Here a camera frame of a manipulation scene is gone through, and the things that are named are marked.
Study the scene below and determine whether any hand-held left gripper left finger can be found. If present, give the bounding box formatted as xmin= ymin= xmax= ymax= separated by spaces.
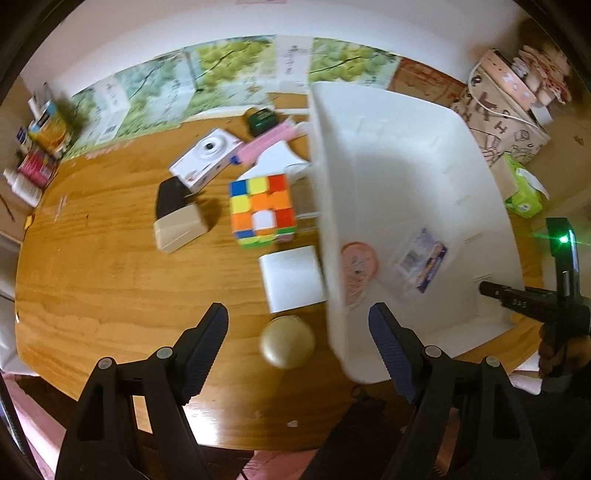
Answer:
xmin=55 ymin=302 xmax=230 ymax=480

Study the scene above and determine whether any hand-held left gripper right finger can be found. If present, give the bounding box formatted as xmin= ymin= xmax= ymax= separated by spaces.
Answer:
xmin=368 ymin=302 xmax=541 ymax=480

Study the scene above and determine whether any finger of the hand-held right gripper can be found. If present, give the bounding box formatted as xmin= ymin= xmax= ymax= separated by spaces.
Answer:
xmin=479 ymin=281 xmax=561 ymax=321

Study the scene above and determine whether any round gold compact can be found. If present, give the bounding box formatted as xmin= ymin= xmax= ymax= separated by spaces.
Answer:
xmin=259 ymin=315 xmax=316 ymax=369

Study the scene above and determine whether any white square box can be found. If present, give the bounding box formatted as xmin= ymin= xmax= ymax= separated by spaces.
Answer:
xmin=259 ymin=246 xmax=328 ymax=312

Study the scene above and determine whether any beige box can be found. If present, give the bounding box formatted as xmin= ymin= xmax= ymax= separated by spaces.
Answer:
xmin=154 ymin=203 xmax=208 ymax=254

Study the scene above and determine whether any multicoloured puzzle cube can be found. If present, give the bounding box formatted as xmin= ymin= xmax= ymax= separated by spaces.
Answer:
xmin=229 ymin=174 xmax=297 ymax=250

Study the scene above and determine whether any white plastic bin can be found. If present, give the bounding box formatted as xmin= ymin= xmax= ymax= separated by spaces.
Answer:
xmin=307 ymin=82 xmax=525 ymax=384

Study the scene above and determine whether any white camera box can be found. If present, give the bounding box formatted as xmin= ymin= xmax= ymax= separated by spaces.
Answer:
xmin=169 ymin=128 xmax=243 ymax=193

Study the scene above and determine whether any white curved plastic piece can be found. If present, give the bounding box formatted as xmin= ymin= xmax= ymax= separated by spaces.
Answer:
xmin=255 ymin=141 xmax=311 ymax=178

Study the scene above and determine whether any person's right hand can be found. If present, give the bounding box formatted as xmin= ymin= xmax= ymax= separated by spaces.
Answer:
xmin=538 ymin=323 xmax=571 ymax=377

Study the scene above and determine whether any round pink disc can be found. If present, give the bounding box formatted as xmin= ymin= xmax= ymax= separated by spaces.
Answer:
xmin=341 ymin=242 xmax=380 ymax=305

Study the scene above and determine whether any clear packet with blue label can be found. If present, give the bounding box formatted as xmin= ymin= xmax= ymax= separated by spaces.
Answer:
xmin=390 ymin=227 xmax=448 ymax=296

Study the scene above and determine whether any green tissue pack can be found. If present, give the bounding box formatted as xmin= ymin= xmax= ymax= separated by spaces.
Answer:
xmin=503 ymin=154 xmax=550 ymax=217

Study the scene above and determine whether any printed paper gift bag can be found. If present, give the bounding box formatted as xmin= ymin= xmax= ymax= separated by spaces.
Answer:
xmin=450 ymin=48 xmax=550 ymax=164

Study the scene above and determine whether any floral fabric bundle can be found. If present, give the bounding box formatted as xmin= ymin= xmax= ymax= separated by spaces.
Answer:
xmin=512 ymin=44 xmax=573 ymax=107

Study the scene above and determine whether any brown cardboard box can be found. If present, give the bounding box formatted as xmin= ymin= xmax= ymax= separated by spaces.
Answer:
xmin=388 ymin=58 xmax=467 ymax=107

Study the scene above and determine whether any green bottle with gold cap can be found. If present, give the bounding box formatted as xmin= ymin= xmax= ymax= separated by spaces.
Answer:
xmin=246 ymin=107 xmax=279 ymax=138

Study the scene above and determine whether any white bottle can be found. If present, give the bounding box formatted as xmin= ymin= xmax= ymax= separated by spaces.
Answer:
xmin=4 ymin=168 xmax=43 ymax=208

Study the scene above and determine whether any pink can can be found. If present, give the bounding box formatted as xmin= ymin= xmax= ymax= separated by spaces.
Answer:
xmin=17 ymin=150 xmax=58 ymax=188

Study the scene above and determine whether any grape print cardboard sheet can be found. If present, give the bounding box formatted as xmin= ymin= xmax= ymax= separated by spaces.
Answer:
xmin=62 ymin=36 xmax=400 ymax=160

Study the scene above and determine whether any orange juice carton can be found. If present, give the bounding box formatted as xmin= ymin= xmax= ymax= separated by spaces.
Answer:
xmin=28 ymin=99 xmax=70 ymax=153

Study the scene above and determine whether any small white carton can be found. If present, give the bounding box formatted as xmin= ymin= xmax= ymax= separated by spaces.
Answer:
xmin=28 ymin=83 xmax=52 ymax=116

